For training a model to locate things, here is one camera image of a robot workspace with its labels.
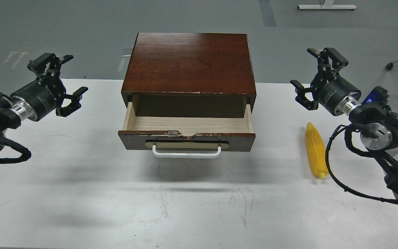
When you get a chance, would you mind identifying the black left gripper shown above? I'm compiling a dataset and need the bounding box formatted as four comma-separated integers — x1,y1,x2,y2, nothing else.
10,53,88,121

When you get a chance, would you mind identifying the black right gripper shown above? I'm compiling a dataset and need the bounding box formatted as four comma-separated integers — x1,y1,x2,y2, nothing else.
290,48,361,116

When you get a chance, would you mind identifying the yellow corn cob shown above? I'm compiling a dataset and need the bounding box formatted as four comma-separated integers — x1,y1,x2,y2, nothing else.
305,122,329,179

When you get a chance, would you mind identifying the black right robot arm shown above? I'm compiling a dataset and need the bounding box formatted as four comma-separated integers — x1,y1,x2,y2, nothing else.
290,48,398,205

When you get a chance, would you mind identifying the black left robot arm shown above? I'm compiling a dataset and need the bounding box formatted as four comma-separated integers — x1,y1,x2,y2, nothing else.
0,53,88,164

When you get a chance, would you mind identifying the white table base foot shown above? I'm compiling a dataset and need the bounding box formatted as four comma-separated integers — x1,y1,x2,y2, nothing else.
297,0,357,11

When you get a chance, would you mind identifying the brown wooden cabinet box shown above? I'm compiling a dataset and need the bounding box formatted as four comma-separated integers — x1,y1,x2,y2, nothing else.
121,33,256,109

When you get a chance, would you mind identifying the wooden drawer with white handle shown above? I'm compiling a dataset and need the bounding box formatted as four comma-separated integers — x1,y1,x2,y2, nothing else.
117,103,256,159

